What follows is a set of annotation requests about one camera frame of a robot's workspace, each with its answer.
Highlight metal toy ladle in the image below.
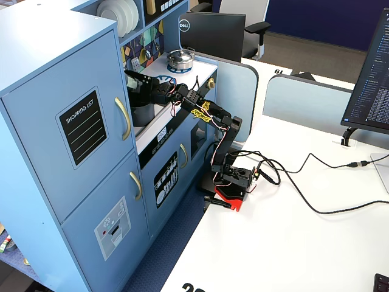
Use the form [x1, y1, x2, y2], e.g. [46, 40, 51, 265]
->
[142, 39, 153, 60]

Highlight white toy plate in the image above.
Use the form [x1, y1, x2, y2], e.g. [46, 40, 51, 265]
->
[96, 0, 126, 38]
[130, 0, 141, 30]
[120, 0, 135, 33]

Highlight gray salt shaker green label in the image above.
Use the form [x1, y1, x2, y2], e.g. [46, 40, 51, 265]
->
[126, 75, 143, 92]

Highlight steel pot with lid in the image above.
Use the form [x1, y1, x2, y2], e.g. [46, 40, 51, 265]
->
[166, 48, 195, 70]

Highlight metal toy spatula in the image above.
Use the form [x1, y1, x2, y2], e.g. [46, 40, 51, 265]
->
[131, 45, 141, 69]

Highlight black keyboard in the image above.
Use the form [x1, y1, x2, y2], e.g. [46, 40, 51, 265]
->
[373, 273, 389, 292]

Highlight fridge door with shopping list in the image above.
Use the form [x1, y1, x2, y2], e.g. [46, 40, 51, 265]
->
[0, 29, 136, 224]

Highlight oven door with window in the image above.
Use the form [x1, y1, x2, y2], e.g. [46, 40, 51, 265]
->
[182, 115, 215, 171]

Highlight black cable with USB plug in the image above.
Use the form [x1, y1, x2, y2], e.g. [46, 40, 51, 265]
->
[273, 153, 373, 174]

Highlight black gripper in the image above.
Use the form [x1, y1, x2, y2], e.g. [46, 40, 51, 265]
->
[124, 70, 183, 107]

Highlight silver monitor foot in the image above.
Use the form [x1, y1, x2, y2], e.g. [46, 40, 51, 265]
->
[370, 151, 389, 194]

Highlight black and white office chair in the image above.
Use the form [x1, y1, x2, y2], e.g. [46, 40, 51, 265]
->
[190, 0, 271, 60]

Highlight computer monitor showing text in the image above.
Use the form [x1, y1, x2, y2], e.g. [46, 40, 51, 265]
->
[340, 7, 389, 147]

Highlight gray plastic pot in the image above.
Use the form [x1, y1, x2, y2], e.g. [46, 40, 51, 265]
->
[130, 103, 156, 128]

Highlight blue toy kitchen unit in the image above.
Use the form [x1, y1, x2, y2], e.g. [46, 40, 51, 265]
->
[0, 0, 219, 292]

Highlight red robot base plate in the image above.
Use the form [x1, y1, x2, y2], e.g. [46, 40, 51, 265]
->
[214, 185, 247, 212]

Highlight black Dell monitor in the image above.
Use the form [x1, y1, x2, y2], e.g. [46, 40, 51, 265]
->
[178, 12, 246, 63]

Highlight gray desk divider panel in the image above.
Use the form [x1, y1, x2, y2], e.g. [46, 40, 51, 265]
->
[188, 50, 259, 144]

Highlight cabinet door with dishes picture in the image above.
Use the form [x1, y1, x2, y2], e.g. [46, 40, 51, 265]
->
[141, 136, 191, 241]

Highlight black toy microwave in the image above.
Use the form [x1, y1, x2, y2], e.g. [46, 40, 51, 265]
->
[142, 0, 183, 27]

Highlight black table clamp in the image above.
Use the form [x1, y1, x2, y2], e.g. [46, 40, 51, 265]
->
[203, 196, 232, 209]

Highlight fridge door with water dispenser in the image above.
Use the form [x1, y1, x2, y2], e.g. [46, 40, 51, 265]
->
[60, 150, 151, 292]

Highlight blue desk divider panel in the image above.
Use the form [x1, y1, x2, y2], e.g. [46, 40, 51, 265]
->
[263, 74, 389, 147]

